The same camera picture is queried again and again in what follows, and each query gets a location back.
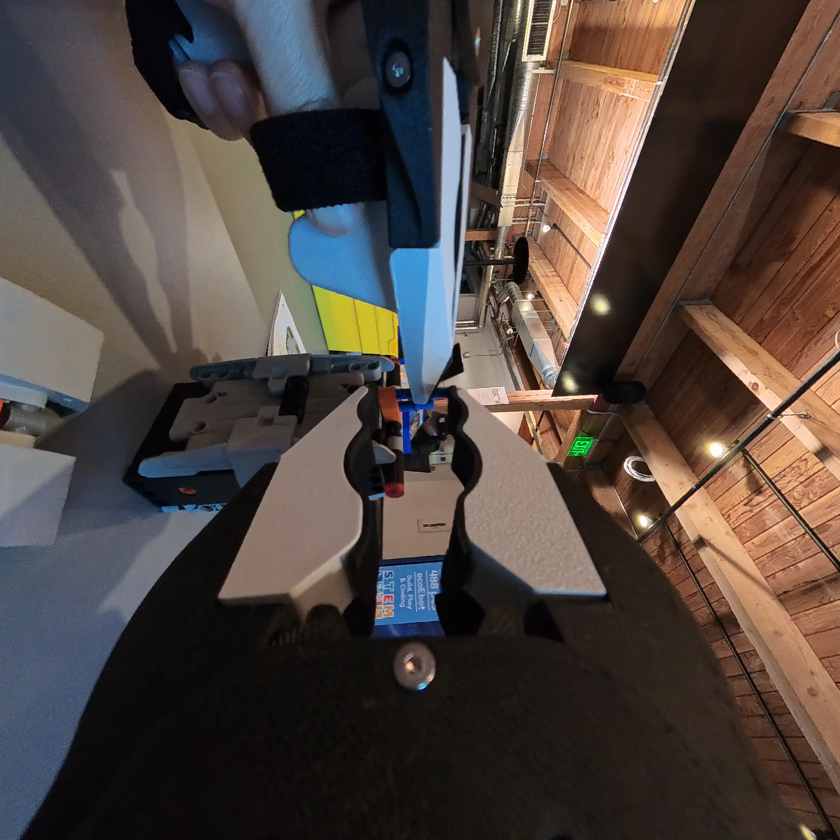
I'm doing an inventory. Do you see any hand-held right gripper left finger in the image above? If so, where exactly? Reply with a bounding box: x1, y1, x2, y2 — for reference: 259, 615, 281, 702
217, 386, 383, 621

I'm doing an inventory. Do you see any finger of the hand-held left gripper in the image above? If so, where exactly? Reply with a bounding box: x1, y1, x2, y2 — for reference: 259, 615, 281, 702
390, 245, 466, 406

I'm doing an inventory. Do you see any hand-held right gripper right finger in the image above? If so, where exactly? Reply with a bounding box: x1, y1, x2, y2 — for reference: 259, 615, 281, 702
450, 386, 608, 621

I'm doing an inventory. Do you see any blue connector pin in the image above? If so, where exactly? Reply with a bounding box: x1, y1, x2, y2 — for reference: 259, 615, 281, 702
397, 388, 454, 413

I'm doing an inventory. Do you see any grey toy robot model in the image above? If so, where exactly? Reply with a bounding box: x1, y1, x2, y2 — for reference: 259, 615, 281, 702
123, 353, 411, 514

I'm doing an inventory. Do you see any grey curved toy panel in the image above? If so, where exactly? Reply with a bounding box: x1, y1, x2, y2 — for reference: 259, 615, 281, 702
0, 277, 105, 547

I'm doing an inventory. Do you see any grey desk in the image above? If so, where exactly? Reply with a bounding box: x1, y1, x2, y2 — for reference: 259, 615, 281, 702
0, 0, 408, 840

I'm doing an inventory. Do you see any person's left hand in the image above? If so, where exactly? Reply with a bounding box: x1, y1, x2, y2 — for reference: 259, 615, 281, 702
177, 0, 366, 238

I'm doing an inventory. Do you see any yellow plastic bin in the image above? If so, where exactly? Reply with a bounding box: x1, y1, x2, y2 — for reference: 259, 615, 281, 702
310, 282, 401, 361

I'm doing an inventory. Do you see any blue robot kit box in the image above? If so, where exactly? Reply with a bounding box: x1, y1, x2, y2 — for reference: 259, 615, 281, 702
371, 560, 447, 639

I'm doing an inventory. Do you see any white instruction booklet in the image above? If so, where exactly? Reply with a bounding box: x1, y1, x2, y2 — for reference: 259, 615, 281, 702
266, 290, 307, 357

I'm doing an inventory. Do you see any white air vent grille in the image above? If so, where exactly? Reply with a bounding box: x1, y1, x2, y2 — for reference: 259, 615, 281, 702
520, 0, 557, 63

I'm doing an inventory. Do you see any black panel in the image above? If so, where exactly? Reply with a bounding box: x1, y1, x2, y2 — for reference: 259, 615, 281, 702
553, 0, 811, 400

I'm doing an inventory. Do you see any silver air duct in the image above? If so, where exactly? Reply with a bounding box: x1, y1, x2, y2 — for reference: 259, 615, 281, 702
504, 281, 563, 389

